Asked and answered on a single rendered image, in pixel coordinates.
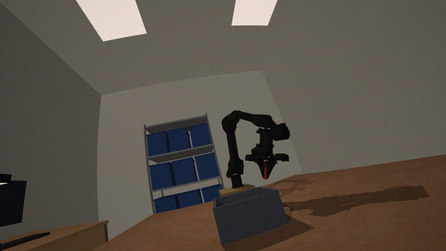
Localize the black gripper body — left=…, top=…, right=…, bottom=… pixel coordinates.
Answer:
left=245, top=141, right=289, bottom=162

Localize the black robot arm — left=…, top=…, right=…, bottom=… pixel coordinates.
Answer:
left=222, top=110, right=290, bottom=188

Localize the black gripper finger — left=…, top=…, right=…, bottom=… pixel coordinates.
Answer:
left=266, top=161, right=278, bottom=179
left=255, top=161, right=265, bottom=178

